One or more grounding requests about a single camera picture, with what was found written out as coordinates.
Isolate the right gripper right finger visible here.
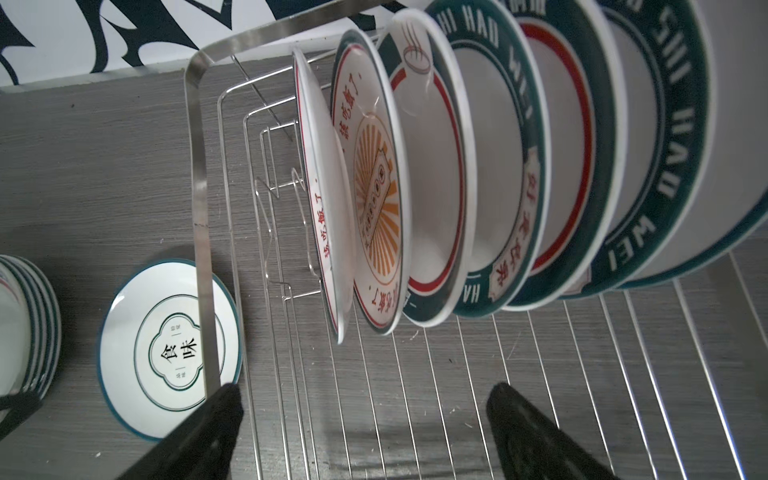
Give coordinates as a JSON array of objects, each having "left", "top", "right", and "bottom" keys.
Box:
[{"left": 486, "top": 382, "right": 616, "bottom": 479}]

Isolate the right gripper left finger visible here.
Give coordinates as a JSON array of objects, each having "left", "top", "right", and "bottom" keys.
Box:
[{"left": 120, "top": 383, "right": 244, "bottom": 479}]

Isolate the white plate clover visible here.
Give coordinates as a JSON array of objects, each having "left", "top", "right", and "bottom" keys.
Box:
[{"left": 97, "top": 259, "right": 206, "bottom": 441}]

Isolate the wire dish rack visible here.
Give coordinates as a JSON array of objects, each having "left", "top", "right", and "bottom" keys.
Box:
[{"left": 184, "top": 1, "right": 767, "bottom": 479}]

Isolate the white plate green lettered rim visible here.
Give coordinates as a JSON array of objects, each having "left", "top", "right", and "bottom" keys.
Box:
[{"left": 1, "top": 255, "right": 63, "bottom": 399}]

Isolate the white plate orange sunburst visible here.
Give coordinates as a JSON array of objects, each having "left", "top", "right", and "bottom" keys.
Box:
[{"left": 293, "top": 49, "right": 356, "bottom": 344}]

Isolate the white plate green red band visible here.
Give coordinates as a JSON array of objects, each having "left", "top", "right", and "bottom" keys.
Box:
[{"left": 378, "top": 8, "right": 478, "bottom": 328}]

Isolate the white plate rear stack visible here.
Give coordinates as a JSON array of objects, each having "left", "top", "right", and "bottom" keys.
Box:
[{"left": 426, "top": 1, "right": 551, "bottom": 317}]

